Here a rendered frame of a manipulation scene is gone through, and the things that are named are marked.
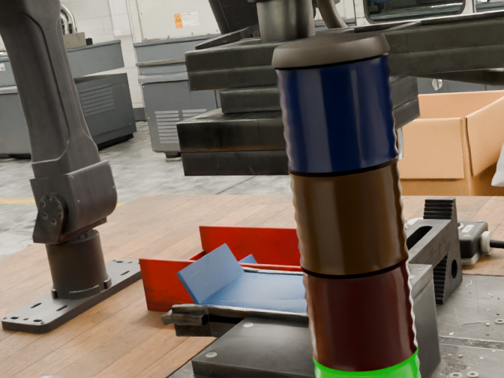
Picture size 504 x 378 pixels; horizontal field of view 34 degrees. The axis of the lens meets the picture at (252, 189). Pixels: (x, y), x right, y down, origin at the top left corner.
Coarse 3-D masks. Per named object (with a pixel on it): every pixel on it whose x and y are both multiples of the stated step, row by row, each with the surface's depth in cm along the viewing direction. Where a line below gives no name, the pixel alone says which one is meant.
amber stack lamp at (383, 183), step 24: (384, 168) 27; (312, 192) 27; (336, 192) 26; (360, 192) 26; (384, 192) 27; (312, 216) 27; (336, 216) 27; (360, 216) 27; (384, 216) 27; (312, 240) 27; (336, 240) 27; (360, 240) 27; (384, 240) 27; (312, 264) 28; (336, 264) 27; (360, 264) 27; (384, 264) 27
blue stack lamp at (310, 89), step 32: (352, 64) 26; (384, 64) 26; (288, 96) 27; (320, 96) 26; (352, 96) 26; (384, 96) 26; (288, 128) 27; (320, 128) 26; (352, 128) 26; (384, 128) 26; (288, 160) 28; (320, 160) 26; (352, 160) 26; (384, 160) 27
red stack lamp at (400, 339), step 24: (312, 288) 28; (336, 288) 27; (360, 288) 27; (384, 288) 27; (408, 288) 28; (312, 312) 29; (336, 312) 28; (360, 312) 27; (384, 312) 28; (408, 312) 28; (312, 336) 29; (336, 336) 28; (360, 336) 28; (384, 336) 28; (408, 336) 28; (336, 360) 28; (360, 360) 28; (384, 360) 28
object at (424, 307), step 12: (432, 288) 66; (420, 300) 64; (432, 300) 66; (420, 312) 64; (432, 312) 66; (420, 324) 64; (432, 324) 66; (420, 336) 64; (432, 336) 66; (420, 348) 64; (432, 348) 66; (420, 360) 64; (432, 360) 66; (420, 372) 64; (432, 372) 66
